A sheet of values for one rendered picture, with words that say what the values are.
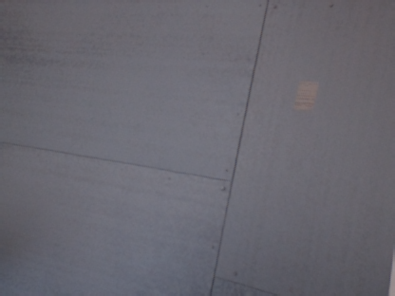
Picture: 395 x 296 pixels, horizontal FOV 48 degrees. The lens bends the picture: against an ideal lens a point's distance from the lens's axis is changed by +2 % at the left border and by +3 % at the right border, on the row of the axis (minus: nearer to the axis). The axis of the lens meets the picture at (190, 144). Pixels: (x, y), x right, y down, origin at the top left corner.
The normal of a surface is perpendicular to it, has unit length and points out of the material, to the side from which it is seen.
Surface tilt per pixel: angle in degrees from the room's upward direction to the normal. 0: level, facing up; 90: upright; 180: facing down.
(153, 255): 90
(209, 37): 90
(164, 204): 90
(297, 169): 90
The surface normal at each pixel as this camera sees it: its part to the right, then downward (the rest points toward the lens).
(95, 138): -0.40, -0.22
